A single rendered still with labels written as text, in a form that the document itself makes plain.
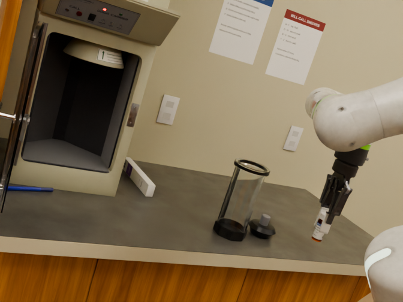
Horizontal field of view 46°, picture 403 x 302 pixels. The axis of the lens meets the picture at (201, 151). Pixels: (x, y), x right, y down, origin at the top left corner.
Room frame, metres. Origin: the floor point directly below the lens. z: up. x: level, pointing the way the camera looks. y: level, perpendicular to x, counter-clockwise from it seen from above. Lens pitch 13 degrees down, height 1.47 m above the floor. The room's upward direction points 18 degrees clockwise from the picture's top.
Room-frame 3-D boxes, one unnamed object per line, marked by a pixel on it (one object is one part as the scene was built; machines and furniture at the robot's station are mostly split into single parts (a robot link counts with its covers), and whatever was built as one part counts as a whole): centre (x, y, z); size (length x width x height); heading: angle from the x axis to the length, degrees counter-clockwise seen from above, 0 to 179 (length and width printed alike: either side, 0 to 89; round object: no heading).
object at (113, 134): (1.38, 0.41, 1.19); 0.26 x 0.24 x 0.35; 118
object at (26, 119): (0.94, 0.37, 1.18); 0.02 x 0.02 x 0.06; 21
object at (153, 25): (1.22, 0.32, 1.46); 0.32 x 0.11 x 0.10; 118
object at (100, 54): (1.37, 0.38, 1.34); 0.18 x 0.18 x 0.05
